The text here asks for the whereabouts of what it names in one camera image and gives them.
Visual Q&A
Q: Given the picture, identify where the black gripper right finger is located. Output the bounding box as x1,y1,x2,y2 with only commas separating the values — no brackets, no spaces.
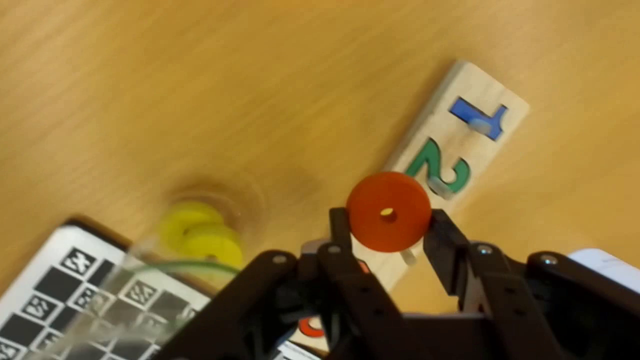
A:
425,208,640,360

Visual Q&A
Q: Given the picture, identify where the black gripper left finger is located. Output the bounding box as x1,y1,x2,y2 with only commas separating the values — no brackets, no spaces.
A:
156,206,415,360

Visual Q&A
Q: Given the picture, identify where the orange disc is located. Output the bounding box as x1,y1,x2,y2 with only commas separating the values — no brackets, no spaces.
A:
345,170,433,254

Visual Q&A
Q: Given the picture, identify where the wooden number peg board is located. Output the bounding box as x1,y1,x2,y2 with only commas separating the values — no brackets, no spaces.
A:
276,59,531,360

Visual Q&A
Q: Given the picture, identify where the black white marker board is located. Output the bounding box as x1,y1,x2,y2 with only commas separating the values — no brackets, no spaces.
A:
0,223,215,360

